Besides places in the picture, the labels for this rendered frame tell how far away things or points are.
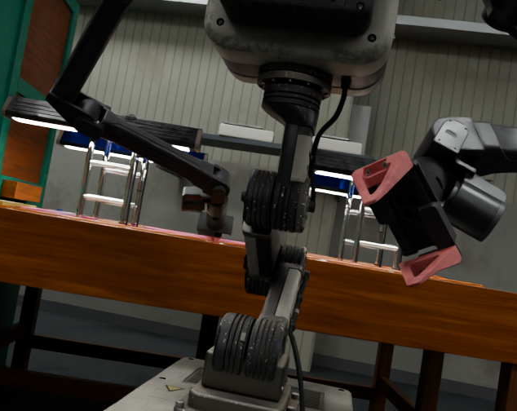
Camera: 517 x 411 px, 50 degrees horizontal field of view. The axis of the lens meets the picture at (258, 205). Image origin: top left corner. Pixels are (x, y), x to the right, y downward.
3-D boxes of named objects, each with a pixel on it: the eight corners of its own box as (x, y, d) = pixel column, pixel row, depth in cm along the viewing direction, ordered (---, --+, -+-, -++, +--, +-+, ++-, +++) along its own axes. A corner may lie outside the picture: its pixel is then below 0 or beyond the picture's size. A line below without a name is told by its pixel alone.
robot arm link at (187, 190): (226, 189, 145) (227, 170, 152) (182, 185, 144) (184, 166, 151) (222, 223, 153) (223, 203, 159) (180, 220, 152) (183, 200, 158)
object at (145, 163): (134, 249, 213) (155, 135, 215) (83, 240, 212) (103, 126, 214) (142, 248, 232) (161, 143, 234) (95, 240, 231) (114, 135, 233)
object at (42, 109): (199, 149, 174) (203, 126, 174) (-1, 114, 170) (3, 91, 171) (200, 152, 182) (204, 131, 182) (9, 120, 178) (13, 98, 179)
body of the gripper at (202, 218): (199, 215, 164) (201, 198, 158) (233, 220, 164) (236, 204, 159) (196, 232, 160) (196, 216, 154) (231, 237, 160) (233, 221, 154)
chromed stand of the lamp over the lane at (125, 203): (114, 253, 173) (139, 114, 176) (50, 243, 172) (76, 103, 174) (125, 251, 192) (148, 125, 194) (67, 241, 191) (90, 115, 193)
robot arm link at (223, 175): (78, 113, 129) (88, 91, 138) (68, 130, 132) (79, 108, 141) (233, 192, 145) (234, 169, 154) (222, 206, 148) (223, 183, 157)
